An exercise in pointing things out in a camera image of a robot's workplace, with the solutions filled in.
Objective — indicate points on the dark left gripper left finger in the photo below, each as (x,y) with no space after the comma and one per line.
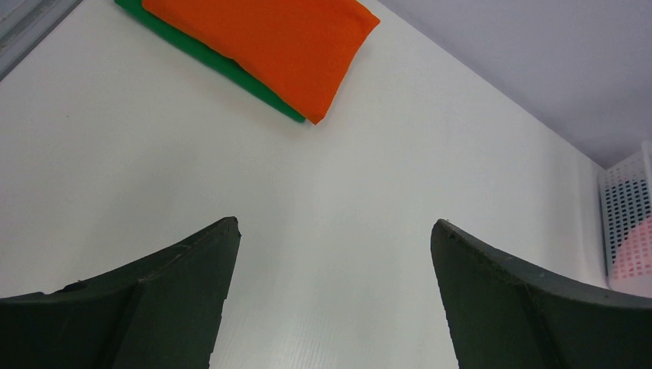
(160,311)

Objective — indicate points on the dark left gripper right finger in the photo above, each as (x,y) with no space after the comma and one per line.
(505,312)

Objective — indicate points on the pink crumpled t-shirt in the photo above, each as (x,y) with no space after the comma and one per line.
(633,257)

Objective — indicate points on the white plastic laundry basket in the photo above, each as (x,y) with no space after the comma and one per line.
(625,199)

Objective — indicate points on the folded orange t-shirt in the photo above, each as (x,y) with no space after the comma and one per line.
(301,50)

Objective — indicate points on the folded green t-shirt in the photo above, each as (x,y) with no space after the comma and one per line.
(208,57)

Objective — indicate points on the aluminium frame post left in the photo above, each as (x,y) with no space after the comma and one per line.
(24,24)

